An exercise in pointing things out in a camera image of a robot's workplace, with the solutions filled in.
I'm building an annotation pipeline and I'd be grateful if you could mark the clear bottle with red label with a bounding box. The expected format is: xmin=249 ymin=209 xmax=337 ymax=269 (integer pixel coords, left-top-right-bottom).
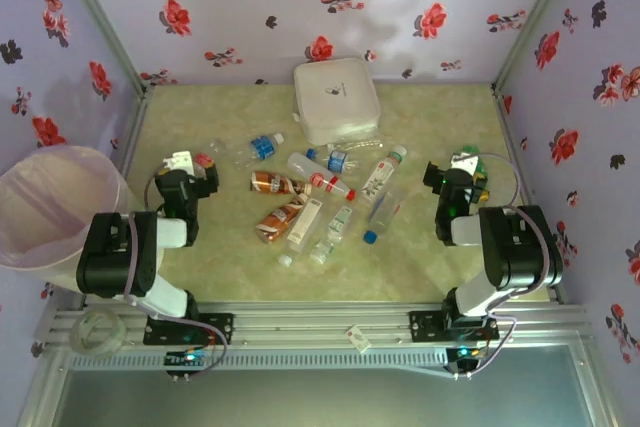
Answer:
xmin=193 ymin=138 xmax=227 ymax=171

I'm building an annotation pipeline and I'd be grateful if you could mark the bottle white green leaf label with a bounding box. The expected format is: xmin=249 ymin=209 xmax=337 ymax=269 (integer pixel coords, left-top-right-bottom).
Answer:
xmin=359 ymin=144 xmax=409 ymax=206

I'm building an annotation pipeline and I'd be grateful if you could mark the clear bottle blue label white cap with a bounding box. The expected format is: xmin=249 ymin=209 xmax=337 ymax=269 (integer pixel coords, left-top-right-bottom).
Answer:
xmin=233 ymin=132 xmax=286 ymax=169

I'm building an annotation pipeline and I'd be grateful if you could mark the clear bottle with blue cap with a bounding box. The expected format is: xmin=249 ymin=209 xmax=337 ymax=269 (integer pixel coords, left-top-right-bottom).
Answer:
xmin=362 ymin=185 xmax=405 ymax=247

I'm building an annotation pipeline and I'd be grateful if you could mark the brown label plastic bottle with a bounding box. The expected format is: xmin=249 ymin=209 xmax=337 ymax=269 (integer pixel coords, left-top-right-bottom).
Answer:
xmin=254 ymin=193 xmax=310 ymax=246
xmin=249 ymin=170 xmax=314 ymax=197

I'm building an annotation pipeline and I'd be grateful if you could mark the clear ribbed unlabelled bottle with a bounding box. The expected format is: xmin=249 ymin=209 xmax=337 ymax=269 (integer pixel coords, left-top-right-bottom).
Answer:
xmin=325 ymin=136 xmax=385 ymax=152

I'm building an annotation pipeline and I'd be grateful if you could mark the clear bottle long white label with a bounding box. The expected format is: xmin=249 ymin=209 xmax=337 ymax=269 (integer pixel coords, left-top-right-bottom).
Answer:
xmin=277 ymin=198 xmax=325 ymax=269

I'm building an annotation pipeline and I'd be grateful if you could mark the small clear bottle green label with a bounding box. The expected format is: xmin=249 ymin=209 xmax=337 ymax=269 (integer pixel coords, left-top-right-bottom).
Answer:
xmin=308 ymin=204 xmax=354 ymax=266

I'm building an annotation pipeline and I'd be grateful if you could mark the white bin with lilac liner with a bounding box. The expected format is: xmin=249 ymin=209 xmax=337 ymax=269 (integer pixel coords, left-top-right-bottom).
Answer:
xmin=0 ymin=145 xmax=137 ymax=293

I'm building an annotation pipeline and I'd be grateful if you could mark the white bottle red label red cap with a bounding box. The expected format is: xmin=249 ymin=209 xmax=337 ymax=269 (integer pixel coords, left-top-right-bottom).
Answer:
xmin=286 ymin=151 xmax=358 ymax=202

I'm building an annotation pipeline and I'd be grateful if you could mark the white zipped storage case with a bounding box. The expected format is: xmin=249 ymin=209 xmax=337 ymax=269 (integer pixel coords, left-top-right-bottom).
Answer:
xmin=292 ymin=56 xmax=382 ymax=147

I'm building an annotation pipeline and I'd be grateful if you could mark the small circuit board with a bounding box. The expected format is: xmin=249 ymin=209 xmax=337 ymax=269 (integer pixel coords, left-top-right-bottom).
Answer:
xmin=446 ymin=343 xmax=489 ymax=382
xmin=163 ymin=348 xmax=212 ymax=384

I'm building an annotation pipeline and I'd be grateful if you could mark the white paper tag red mark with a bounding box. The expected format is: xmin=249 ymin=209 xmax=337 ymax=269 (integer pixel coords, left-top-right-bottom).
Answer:
xmin=345 ymin=324 xmax=374 ymax=355

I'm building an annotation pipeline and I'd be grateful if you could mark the clear tape roll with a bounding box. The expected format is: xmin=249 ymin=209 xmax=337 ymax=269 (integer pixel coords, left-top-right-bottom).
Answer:
xmin=69 ymin=308 xmax=129 ymax=356

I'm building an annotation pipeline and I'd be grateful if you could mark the grey metal panel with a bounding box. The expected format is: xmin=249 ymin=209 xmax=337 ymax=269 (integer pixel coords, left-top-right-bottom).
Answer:
xmin=14 ymin=346 xmax=624 ymax=427

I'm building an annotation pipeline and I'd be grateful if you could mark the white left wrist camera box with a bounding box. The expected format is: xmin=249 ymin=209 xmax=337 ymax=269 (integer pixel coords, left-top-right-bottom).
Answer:
xmin=162 ymin=149 xmax=196 ymax=173

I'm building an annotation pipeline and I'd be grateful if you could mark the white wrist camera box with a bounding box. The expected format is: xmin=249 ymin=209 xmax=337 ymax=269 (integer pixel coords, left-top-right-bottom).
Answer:
xmin=162 ymin=149 xmax=196 ymax=173
xmin=451 ymin=153 xmax=482 ymax=174

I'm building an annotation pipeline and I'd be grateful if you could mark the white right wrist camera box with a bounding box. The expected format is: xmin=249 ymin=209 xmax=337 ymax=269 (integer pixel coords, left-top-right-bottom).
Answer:
xmin=451 ymin=153 xmax=482 ymax=174

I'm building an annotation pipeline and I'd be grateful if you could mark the lilac left arm cable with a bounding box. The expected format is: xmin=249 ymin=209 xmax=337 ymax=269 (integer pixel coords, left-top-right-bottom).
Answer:
xmin=123 ymin=166 xmax=232 ymax=382

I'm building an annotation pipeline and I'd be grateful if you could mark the lilac arm cable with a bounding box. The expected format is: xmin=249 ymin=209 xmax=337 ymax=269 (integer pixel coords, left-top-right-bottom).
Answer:
xmin=123 ymin=166 xmax=232 ymax=382
xmin=452 ymin=151 xmax=554 ymax=382

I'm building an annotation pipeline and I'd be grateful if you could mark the lilac right arm cable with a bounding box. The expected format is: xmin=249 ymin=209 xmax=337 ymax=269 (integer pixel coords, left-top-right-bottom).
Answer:
xmin=452 ymin=151 xmax=554 ymax=382

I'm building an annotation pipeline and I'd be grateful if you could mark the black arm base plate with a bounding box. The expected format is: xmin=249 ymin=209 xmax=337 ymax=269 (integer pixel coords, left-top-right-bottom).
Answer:
xmin=143 ymin=312 xmax=236 ymax=347
xmin=408 ymin=310 xmax=501 ymax=344

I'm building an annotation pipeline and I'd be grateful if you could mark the aluminium front rail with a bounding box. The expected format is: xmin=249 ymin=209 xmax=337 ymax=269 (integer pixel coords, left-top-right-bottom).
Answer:
xmin=33 ymin=300 xmax=596 ymax=348

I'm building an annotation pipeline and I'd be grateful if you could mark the aluminium corner post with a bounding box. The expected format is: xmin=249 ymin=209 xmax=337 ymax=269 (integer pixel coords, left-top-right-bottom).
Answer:
xmin=47 ymin=0 xmax=151 ymax=93
xmin=492 ymin=0 xmax=586 ymax=98

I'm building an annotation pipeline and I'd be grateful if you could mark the slotted grey cable duct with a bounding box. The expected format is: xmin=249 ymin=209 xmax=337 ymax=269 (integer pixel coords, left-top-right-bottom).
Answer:
xmin=67 ymin=351 xmax=451 ymax=372

